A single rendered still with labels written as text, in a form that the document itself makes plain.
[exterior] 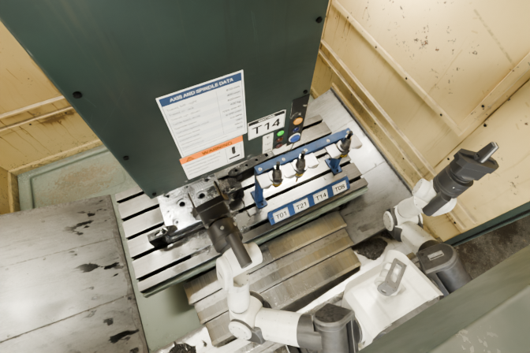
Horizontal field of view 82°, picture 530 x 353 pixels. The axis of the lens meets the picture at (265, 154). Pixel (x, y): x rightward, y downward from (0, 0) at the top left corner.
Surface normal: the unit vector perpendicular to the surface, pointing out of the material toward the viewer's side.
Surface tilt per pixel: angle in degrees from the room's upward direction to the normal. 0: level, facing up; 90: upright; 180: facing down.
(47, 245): 24
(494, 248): 0
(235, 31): 90
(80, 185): 0
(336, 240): 8
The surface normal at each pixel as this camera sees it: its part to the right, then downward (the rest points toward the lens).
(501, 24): -0.90, 0.37
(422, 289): -0.15, -0.77
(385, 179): -0.36, -0.31
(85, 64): 0.44, 0.78
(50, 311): 0.43, -0.58
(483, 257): 0.01, -0.50
